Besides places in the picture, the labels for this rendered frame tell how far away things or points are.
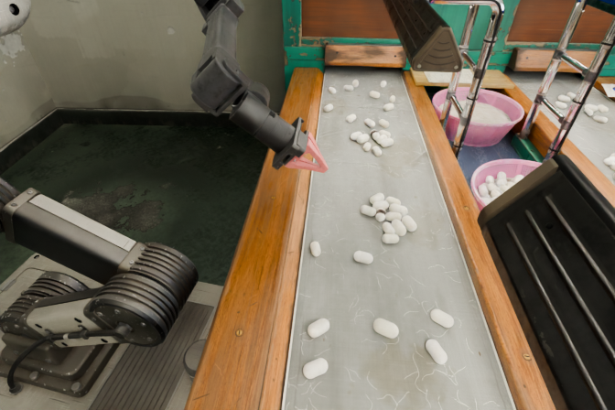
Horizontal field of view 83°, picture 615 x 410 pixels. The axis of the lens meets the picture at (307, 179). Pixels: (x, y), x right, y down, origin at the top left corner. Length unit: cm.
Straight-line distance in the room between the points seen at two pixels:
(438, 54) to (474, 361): 46
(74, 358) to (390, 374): 64
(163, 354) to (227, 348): 38
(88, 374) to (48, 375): 8
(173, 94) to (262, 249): 211
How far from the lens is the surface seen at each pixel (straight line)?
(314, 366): 54
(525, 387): 59
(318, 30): 141
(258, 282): 60
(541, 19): 156
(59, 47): 290
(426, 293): 65
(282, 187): 78
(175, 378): 88
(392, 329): 57
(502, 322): 63
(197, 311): 95
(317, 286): 62
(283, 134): 62
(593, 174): 105
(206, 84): 60
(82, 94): 298
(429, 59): 62
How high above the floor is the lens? 125
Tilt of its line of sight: 37 degrees down
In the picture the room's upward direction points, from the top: straight up
